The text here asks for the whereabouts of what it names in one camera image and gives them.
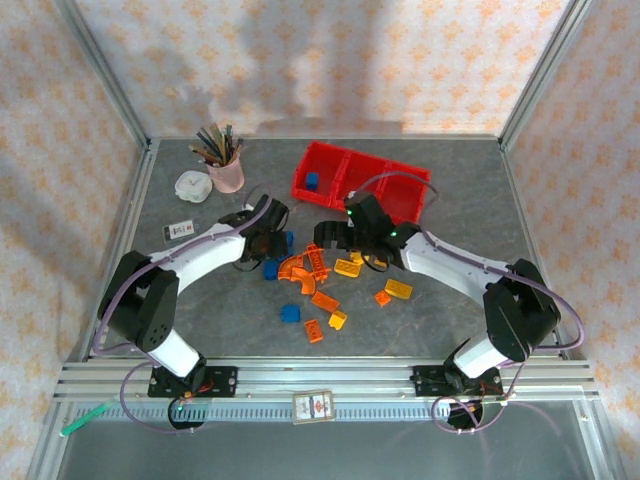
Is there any orange lego tile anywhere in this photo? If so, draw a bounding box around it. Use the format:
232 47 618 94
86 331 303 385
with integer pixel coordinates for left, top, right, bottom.
310 291 341 314

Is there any pink pencil cup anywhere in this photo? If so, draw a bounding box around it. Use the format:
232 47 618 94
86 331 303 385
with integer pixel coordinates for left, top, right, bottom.
206 152 246 195

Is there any white square alarm clock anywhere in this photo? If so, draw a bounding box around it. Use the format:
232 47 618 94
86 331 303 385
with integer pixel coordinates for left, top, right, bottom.
173 170 212 204

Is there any small printed card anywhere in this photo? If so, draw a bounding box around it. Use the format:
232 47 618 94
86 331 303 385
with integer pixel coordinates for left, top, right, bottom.
162 219 197 243

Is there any red white label card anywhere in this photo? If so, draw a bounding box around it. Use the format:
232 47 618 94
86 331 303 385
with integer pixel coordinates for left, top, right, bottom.
292 389 335 426

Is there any green plastic strip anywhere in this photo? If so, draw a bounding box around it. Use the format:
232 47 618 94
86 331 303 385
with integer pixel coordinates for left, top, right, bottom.
59 397 124 437

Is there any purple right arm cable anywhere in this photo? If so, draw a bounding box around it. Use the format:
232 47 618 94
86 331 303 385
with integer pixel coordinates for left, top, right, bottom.
348 170 586 436

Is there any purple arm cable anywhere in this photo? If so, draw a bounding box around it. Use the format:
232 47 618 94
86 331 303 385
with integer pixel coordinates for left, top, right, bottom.
92 194 281 437
348 170 586 436

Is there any aluminium table end rail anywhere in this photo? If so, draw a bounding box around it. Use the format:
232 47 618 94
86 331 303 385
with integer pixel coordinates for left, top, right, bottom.
149 132 502 142

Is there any long aluminium base rail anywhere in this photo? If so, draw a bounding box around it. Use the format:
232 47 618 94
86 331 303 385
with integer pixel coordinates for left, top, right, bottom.
52 356 600 404

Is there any aluminium table side rail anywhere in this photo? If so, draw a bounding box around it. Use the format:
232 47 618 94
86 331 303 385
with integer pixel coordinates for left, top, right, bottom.
64 139 162 362
499 143 572 359

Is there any grey slotted cable duct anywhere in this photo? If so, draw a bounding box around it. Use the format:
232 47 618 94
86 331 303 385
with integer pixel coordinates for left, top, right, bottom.
99 402 501 425

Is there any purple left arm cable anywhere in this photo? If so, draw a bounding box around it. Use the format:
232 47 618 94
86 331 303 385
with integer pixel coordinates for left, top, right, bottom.
92 194 281 437

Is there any aluminium frame post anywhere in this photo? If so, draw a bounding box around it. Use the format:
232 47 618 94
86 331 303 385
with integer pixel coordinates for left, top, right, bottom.
499 0 597 151
53 0 152 147

